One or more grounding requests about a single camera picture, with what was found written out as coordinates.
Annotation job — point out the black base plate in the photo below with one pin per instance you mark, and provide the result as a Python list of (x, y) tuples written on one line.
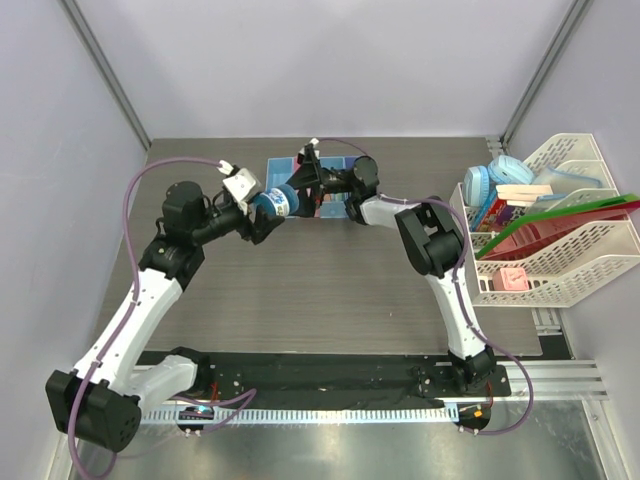
[(316, 374)]

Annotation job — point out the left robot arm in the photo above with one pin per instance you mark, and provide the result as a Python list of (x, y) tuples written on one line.
[(101, 400)]

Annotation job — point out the white mesh file rack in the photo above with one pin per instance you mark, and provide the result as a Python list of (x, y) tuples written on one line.
[(591, 256)]

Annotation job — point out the white slotted cable duct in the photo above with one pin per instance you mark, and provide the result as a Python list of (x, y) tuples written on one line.
[(175, 414)]

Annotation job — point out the light blue box left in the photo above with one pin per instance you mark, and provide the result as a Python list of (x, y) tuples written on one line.
[(279, 170)]

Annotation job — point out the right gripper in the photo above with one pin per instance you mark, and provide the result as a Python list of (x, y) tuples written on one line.
[(309, 174)]

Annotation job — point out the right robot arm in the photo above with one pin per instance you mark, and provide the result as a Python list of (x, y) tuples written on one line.
[(433, 244)]

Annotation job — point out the wooden stick bundle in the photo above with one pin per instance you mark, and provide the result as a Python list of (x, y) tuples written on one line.
[(521, 195)]

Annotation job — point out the pink eraser block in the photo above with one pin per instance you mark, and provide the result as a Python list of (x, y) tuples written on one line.
[(510, 279)]

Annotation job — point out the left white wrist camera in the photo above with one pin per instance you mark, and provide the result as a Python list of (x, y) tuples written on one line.
[(240, 183)]

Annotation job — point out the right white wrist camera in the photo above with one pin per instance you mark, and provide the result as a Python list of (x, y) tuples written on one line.
[(310, 152)]

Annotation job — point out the purple plastic box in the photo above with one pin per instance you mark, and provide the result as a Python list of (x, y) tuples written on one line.
[(349, 162)]

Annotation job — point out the white mesh basket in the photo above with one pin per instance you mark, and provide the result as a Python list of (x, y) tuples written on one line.
[(480, 270)]

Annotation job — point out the light blue box middle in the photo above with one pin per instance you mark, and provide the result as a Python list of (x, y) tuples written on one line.
[(333, 204)]

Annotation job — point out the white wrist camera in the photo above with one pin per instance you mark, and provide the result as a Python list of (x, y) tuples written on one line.
[(310, 152), (240, 183)]

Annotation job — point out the light blue box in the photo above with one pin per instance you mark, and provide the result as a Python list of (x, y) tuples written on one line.
[(279, 170), (333, 204)]

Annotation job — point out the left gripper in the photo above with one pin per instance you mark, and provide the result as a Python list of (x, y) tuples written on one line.
[(260, 229)]

